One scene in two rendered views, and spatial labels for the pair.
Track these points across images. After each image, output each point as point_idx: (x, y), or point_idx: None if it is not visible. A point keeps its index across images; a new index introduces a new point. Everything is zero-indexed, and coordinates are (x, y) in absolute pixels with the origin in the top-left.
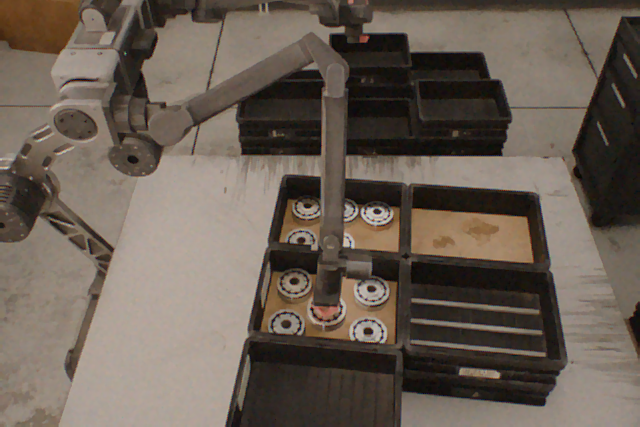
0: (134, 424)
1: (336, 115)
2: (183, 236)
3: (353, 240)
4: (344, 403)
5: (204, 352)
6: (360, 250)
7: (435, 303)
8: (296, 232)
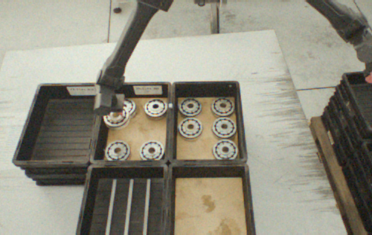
0: (93, 69)
1: (133, 11)
2: (211, 61)
3: (194, 136)
4: (76, 145)
5: None
6: (108, 99)
7: (146, 195)
8: (198, 102)
